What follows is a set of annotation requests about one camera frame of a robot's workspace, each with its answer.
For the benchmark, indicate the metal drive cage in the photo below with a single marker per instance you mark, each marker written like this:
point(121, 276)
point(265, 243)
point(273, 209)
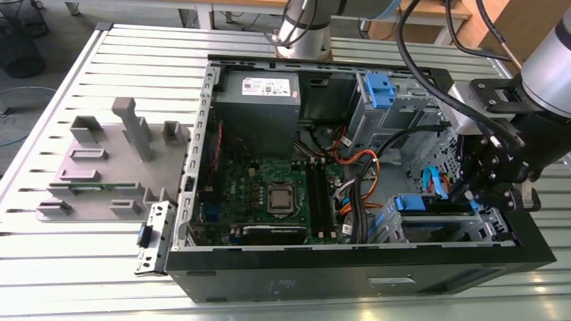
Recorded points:
point(401, 117)

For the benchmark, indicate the black mesh bin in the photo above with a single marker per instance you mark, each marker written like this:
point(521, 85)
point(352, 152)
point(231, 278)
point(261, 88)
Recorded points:
point(20, 57)

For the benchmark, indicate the grey power supply unit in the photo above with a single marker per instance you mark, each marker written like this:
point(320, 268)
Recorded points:
point(259, 127)

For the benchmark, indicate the wooden cabinet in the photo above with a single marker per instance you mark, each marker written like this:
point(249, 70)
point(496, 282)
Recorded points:
point(521, 23)

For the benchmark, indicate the metal expansion slot bracket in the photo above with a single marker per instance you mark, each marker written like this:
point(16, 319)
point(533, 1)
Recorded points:
point(163, 230)

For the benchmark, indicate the white desk frame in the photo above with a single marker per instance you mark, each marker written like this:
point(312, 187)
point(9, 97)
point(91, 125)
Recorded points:
point(196, 18)

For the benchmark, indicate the metal disk bay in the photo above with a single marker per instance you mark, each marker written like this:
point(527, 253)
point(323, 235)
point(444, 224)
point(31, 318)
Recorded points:
point(445, 218)

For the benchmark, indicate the green motherboard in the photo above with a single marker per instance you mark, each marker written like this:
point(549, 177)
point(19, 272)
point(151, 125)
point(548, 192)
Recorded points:
point(249, 174)

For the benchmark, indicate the green RAM stick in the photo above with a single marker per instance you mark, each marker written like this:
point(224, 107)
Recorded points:
point(107, 185)

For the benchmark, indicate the blue plastic bay latch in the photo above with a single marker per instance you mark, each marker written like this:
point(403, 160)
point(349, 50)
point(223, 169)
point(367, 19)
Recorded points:
point(379, 93)

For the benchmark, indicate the grey parts rack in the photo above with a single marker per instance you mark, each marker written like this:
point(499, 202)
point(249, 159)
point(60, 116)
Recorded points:
point(120, 167)

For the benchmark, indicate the black PC case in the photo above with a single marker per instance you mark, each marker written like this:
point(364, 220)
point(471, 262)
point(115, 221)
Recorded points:
point(312, 281)

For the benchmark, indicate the black RAM slot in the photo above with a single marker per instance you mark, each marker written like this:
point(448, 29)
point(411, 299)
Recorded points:
point(313, 197)
point(325, 197)

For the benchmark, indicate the silver CPU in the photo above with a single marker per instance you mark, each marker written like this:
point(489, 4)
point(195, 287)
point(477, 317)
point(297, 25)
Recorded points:
point(280, 199)

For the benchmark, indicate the black graphics card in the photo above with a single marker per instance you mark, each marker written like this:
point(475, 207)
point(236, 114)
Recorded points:
point(276, 234)

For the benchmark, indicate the hard disk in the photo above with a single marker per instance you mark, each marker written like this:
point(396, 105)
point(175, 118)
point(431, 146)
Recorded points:
point(412, 203)

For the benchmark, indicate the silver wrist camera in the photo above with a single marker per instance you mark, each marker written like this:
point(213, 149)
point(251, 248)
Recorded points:
point(465, 107)

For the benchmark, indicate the wooden desk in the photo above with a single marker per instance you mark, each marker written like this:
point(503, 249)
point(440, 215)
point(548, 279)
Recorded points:
point(428, 11)

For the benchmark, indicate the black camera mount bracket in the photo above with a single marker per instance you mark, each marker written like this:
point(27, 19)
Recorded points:
point(499, 98)

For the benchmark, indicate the blue black bracket latch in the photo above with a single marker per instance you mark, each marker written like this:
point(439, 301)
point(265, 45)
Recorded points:
point(143, 235)

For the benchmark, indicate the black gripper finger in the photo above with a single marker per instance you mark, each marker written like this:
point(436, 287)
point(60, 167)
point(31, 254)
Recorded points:
point(488, 160)
point(504, 197)

